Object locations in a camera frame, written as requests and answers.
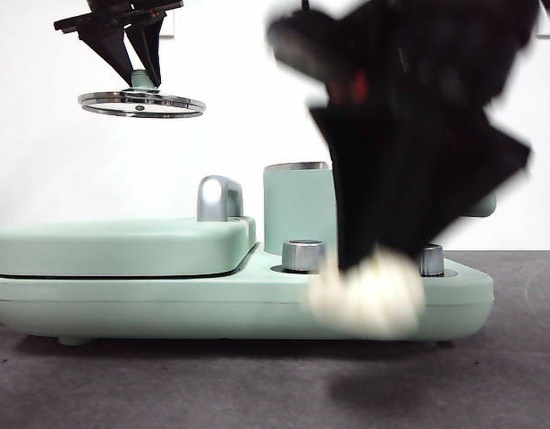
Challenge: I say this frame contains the glass pot lid green knob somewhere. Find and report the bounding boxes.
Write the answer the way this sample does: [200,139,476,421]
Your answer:
[77,69,207,120]

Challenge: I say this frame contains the silver grill lid handle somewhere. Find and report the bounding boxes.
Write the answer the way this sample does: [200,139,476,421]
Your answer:
[196,175,245,223]

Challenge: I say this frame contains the ribbed white bun green dots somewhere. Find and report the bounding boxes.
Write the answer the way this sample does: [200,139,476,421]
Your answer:
[308,249,427,337]

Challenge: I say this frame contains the mint green pot with handle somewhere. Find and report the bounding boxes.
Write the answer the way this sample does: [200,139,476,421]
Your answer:
[262,161,498,256]

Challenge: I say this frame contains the mint green grill lid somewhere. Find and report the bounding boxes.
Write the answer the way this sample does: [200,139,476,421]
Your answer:
[0,216,258,276]

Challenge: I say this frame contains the mint green breakfast machine base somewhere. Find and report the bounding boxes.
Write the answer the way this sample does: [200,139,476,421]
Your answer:
[0,240,495,348]

